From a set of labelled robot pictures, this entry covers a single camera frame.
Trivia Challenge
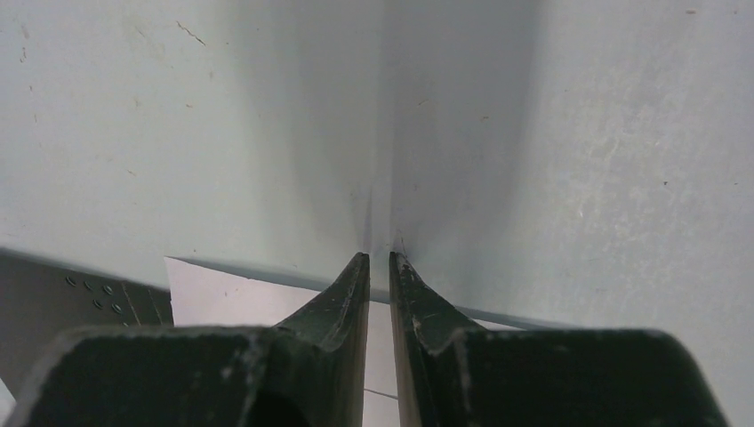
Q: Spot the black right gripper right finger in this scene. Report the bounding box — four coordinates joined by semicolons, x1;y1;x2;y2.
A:
389;252;726;426

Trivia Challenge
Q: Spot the white paper sheet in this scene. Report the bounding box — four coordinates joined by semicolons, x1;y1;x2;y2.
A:
164;256;519;427

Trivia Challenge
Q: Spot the black folder with beige cover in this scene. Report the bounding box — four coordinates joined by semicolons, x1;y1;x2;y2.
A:
1;250;173;395

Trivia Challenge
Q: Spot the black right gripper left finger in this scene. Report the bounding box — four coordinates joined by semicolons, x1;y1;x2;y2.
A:
6;253;370;426

